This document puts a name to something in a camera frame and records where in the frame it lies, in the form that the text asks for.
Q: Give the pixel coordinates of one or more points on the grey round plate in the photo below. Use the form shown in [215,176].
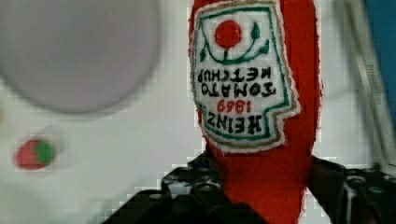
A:
[78,56]

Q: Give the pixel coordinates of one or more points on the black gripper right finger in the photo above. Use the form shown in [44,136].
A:
[353,196]

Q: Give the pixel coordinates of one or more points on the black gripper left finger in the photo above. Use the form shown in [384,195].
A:
[193,194]

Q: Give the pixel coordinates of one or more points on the red strawberry toy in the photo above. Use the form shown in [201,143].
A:
[34,154]

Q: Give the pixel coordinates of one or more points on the red plush ketchup bottle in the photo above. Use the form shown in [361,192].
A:
[256,85]

